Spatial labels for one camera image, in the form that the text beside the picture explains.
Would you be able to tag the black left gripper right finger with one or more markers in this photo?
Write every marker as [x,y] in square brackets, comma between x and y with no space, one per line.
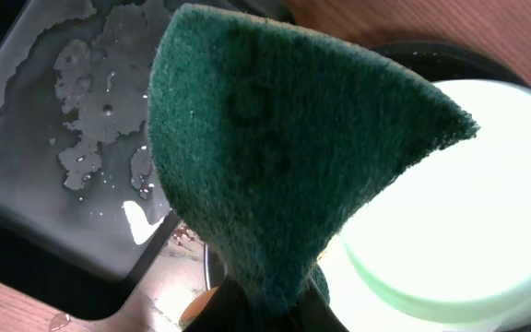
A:
[312,314]

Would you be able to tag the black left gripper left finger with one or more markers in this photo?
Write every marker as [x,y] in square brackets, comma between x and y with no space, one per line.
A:
[224,312]

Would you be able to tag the pale green plate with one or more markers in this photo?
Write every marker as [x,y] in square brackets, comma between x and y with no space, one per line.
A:
[449,241]

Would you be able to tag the green scouring pad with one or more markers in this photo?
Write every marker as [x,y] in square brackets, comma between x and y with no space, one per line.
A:
[266,137]

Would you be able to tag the black rectangular tray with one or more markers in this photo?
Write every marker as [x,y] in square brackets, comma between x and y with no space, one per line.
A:
[82,214]

